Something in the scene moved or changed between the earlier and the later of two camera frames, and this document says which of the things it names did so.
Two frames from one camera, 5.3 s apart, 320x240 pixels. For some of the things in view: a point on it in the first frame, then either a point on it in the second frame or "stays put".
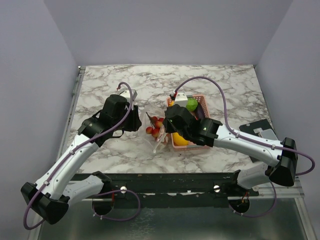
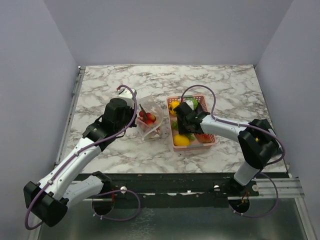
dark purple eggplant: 200,111 stays put
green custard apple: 192,104 stays put
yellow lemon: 178,140 stays put
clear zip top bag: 146,122 → 149,117
